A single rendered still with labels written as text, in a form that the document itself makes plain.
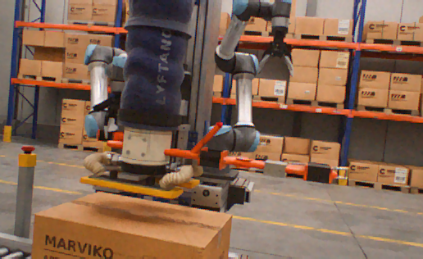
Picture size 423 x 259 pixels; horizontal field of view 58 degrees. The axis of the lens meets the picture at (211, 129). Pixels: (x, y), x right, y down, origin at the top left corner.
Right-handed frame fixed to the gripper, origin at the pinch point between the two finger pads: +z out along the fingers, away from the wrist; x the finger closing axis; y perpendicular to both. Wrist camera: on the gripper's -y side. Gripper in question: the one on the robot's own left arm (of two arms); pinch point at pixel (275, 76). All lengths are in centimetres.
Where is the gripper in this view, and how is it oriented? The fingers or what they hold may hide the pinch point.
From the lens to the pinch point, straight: 170.4
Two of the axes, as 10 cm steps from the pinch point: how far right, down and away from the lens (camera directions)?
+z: -1.0, 9.9, 0.6
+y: -1.9, 0.4, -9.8
